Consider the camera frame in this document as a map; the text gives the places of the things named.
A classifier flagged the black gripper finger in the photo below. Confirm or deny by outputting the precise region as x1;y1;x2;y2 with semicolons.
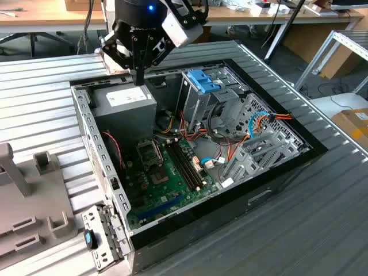
140;36;175;86
99;30;141;86

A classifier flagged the orange red yellow power wire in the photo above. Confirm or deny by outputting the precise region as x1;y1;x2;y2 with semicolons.
225;113;293;163

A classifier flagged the metal disk bay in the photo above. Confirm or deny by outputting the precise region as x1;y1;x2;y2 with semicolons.
218;131;313;187

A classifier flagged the blue plastic drive latch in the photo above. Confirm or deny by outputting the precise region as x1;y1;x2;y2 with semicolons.
186;70;224;94

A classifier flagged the small brown cardboard box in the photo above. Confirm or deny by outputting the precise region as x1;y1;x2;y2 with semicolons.
64;0;104;12

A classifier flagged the brown cabinet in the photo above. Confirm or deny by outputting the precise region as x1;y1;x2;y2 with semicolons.
192;25;213;44

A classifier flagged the metal drive cage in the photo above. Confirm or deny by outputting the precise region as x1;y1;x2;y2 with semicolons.
175;64;250;136

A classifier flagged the light wooden desk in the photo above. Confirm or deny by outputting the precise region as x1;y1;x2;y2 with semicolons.
0;0;109;34
201;4;365;26

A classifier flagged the dark desk leg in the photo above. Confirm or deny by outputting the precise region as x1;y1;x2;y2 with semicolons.
0;31;75;58

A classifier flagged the grey power supply unit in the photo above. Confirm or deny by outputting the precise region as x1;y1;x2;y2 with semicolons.
91;85;158;141

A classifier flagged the metal socket cover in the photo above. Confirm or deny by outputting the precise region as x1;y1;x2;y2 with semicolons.
135;139;162;168

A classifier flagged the thin metal locking lever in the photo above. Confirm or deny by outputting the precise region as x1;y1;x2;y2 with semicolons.
154;139;165;168

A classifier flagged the black case fan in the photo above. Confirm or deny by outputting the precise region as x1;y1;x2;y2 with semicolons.
100;129;128;173

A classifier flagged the black RAM slot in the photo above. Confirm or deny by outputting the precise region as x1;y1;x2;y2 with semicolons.
167;144;193;193
174;143;200;190
178;141;204;188
171;143;196;191

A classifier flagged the black tripod pole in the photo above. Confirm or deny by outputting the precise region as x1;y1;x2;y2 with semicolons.
263;0;307;61

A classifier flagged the large brown cardboard box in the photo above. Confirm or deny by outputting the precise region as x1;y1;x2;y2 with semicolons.
283;21;368;80

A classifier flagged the green motherboard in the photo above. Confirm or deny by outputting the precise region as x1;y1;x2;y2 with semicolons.
122;135;219;231

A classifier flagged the blue expansion slot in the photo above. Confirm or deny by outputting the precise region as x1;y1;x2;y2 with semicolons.
137;195;184;223

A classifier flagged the grey parts rack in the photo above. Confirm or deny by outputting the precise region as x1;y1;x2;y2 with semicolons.
0;142;78;257

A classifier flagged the white side table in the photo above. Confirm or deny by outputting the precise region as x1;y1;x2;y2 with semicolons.
310;91;368;123

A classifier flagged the open black PC case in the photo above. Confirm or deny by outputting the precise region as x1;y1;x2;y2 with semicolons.
70;59;328;274

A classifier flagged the black monitor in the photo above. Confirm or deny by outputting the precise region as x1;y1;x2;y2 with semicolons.
330;0;368;14

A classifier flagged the cardboard box yellow label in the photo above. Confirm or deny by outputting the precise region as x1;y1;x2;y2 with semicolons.
332;108;368;149

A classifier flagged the black blue latch clip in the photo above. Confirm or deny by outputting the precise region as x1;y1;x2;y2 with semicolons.
83;229;99;250

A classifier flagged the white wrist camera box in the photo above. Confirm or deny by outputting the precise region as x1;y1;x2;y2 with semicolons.
161;11;203;49

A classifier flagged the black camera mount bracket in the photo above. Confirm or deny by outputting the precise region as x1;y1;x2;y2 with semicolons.
165;0;209;29

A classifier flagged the power supply wire bundle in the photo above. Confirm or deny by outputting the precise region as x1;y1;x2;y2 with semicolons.
154;110;209;143

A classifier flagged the thick black cable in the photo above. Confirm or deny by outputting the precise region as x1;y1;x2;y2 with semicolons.
208;102;231;137

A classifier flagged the red black fan wire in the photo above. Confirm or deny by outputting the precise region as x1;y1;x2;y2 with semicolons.
102;131;127;170

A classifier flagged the flat blue SATA wire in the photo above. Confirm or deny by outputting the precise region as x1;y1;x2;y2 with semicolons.
200;111;273;168

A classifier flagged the metal card retainer bracket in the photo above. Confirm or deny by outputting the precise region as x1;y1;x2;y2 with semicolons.
81;203;133;273

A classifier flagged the aluminium profile frame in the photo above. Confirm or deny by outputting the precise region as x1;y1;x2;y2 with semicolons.
294;30;368;94

